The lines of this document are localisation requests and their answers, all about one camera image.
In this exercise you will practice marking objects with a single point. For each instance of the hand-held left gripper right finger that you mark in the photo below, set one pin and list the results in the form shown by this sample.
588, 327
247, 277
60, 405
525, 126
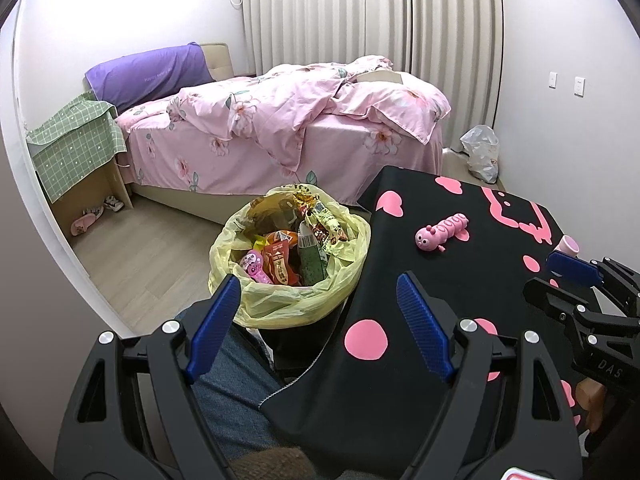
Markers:
425, 330

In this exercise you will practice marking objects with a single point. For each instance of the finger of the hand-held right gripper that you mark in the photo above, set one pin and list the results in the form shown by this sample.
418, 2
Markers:
570, 265
550, 300

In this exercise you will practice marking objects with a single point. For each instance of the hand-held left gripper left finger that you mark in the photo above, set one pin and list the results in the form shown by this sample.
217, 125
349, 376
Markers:
212, 327

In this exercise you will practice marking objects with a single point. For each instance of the pink cartoon snack wrapper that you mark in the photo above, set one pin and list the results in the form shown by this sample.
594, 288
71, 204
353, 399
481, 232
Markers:
252, 266

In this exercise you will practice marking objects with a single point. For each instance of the orange snack wrapper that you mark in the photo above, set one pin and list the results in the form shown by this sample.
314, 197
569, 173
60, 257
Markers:
280, 262

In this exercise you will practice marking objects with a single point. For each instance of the person's right hand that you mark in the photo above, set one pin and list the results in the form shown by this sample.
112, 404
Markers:
592, 405

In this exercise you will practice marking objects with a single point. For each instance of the pink bottle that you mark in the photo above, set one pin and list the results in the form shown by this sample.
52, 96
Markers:
569, 246

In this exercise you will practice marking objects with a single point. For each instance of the black tablecloth with pink print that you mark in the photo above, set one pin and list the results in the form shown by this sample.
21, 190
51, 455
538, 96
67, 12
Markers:
415, 290

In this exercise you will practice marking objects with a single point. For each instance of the person's leg in jeans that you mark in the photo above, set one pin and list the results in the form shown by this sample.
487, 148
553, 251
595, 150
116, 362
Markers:
230, 390

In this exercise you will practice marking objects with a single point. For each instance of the dark bin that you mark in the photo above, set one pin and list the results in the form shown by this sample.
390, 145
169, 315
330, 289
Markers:
310, 350

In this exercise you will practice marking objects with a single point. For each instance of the pink caterpillar toy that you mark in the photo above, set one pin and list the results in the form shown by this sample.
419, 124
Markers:
442, 230

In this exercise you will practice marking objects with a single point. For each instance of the white plastic bag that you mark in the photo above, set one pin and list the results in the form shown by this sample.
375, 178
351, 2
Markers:
481, 152

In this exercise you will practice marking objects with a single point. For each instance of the white sneakers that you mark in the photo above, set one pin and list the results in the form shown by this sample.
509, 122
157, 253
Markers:
114, 204

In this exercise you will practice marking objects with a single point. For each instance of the pink slippers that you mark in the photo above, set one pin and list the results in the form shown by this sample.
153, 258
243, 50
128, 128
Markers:
85, 224

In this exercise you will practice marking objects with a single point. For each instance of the bed with pink sheet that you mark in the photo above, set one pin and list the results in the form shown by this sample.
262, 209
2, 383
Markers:
260, 160

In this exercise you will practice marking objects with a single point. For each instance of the wooden nightstand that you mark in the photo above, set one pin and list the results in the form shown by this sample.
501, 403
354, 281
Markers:
100, 190

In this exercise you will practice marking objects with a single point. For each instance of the green checked cloth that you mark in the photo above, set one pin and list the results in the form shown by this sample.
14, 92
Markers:
75, 145

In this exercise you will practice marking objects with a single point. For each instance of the purple pillow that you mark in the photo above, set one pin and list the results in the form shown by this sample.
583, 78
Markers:
150, 72

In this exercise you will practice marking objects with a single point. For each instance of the beige headboard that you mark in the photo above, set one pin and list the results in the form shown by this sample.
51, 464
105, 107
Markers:
220, 60

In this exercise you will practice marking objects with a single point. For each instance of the beige pleated curtain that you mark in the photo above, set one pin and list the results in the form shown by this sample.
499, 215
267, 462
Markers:
375, 20

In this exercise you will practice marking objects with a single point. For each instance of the white wall socket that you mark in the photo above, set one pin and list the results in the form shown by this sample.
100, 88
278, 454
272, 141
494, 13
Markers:
579, 86

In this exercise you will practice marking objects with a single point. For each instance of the white wall switch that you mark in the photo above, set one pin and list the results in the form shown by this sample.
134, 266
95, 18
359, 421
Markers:
551, 80

